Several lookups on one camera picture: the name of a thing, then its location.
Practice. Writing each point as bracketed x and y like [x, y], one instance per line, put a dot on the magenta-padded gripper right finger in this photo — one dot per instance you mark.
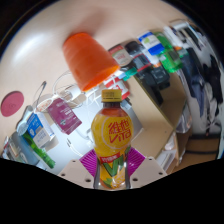
[146, 170]

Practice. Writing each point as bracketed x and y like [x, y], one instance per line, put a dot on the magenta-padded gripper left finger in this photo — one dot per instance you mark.
[77, 170]

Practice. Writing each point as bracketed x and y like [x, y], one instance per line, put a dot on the yellow lemon tea bottle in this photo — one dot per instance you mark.
[112, 136]

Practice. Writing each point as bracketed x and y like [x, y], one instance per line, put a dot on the green glass bottle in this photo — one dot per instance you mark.
[40, 151]

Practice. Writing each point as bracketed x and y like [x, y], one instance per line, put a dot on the flat round red coaster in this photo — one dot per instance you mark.
[12, 104]

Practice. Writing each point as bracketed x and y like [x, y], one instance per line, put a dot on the black box device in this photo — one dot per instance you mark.
[150, 71]

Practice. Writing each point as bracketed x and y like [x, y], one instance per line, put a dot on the hanging dark clothes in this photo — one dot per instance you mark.
[206, 86]

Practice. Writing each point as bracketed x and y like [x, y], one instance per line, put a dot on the orange plastic cup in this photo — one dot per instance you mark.
[88, 60]

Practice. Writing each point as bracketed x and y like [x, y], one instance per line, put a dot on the green plastic container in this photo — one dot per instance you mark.
[170, 55]

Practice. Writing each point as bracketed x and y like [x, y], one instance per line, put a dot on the white bottle with blue cap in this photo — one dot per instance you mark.
[150, 42]

